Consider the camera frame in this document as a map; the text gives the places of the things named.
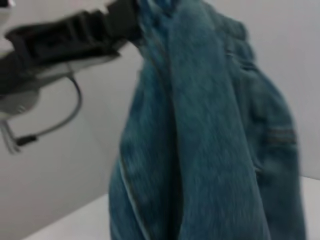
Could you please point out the blue denim shorts basketball print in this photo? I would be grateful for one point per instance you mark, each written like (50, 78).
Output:
(205, 137)

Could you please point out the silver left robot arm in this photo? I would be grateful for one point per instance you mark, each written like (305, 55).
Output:
(17, 100)

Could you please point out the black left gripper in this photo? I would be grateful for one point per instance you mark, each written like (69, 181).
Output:
(57, 40)

